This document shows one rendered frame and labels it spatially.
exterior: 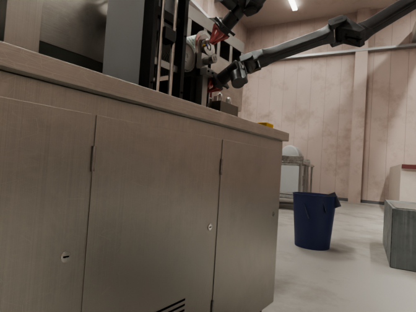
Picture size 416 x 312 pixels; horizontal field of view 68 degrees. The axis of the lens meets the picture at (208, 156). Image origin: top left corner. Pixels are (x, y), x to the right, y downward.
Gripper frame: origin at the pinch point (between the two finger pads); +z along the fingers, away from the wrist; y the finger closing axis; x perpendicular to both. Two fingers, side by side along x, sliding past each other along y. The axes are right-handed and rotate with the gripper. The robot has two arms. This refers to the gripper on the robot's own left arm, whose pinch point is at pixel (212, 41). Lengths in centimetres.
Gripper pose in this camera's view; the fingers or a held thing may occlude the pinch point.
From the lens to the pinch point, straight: 145.1
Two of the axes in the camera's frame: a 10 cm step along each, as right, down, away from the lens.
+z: -6.6, 6.2, 4.3
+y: 5.9, 0.7, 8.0
